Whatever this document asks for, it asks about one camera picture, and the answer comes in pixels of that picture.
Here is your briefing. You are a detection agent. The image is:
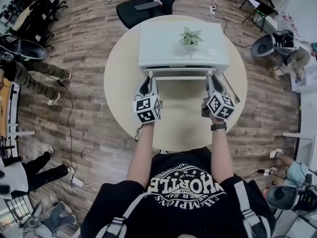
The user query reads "white low cabinet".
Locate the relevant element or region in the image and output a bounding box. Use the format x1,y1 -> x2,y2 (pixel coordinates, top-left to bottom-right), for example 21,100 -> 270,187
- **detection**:
290,63 -> 317,93

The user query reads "white toaster oven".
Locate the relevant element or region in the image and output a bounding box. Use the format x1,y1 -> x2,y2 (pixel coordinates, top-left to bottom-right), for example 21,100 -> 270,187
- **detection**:
138,21 -> 231,74

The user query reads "white floor cable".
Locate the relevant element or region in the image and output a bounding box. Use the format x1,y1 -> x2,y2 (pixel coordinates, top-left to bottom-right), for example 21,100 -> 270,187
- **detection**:
81,181 -> 117,188

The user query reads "person's right forearm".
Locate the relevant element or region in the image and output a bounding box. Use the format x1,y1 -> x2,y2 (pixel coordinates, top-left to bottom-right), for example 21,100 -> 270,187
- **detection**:
210,119 -> 235,186

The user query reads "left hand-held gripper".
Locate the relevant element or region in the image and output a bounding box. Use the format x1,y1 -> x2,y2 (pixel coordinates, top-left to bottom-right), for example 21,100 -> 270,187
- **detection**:
132,75 -> 163,124

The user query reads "black wrist cord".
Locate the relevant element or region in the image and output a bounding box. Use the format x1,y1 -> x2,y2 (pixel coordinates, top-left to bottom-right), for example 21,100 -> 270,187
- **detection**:
133,123 -> 145,142

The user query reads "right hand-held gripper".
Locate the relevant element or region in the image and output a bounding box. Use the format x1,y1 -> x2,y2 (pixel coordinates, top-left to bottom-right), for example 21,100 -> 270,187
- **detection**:
201,74 -> 236,121

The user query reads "round beige table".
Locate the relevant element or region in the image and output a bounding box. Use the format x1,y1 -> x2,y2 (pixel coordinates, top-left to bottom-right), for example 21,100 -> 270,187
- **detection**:
103,15 -> 248,152

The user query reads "black wristwatch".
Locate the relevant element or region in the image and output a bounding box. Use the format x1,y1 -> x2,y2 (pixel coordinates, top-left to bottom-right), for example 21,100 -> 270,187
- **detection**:
210,122 -> 227,132

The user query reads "person's left forearm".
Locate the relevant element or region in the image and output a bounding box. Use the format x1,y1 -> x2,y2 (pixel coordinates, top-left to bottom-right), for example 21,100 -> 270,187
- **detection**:
126,121 -> 156,190

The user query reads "black folding chair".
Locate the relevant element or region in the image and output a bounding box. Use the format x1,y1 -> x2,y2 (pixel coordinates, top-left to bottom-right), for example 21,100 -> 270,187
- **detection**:
239,0 -> 278,33

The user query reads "long wooden desk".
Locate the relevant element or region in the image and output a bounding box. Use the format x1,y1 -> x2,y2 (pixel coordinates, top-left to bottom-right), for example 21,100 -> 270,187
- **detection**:
9,7 -> 35,33

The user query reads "black floor cable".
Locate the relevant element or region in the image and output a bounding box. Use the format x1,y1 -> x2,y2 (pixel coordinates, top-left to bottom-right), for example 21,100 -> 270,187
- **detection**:
56,80 -> 75,180

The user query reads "black printed t-shirt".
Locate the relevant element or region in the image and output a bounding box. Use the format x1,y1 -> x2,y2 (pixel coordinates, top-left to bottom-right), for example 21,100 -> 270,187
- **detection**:
80,147 -> 277,238

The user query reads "small potted green plant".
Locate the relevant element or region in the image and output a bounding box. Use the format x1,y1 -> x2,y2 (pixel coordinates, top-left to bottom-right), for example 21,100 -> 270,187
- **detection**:
178,26 -> 205,47

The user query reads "grey backpack strap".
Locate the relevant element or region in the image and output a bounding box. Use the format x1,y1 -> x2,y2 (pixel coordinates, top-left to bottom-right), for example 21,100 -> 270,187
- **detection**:
95,192 -> 147,238
234,179 -> 265,238

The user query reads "black power cable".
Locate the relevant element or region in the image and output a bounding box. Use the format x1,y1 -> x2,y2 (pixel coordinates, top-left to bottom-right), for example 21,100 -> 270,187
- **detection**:
221,73 -> 241,104

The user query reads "row of black office chairs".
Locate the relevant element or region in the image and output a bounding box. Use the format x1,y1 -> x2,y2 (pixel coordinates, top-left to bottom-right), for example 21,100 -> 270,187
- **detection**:
4,0 -> 69,51

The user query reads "black office chair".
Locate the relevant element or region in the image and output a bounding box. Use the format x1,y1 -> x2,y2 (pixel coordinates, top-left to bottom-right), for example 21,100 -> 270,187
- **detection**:
116,0 -> 194,30

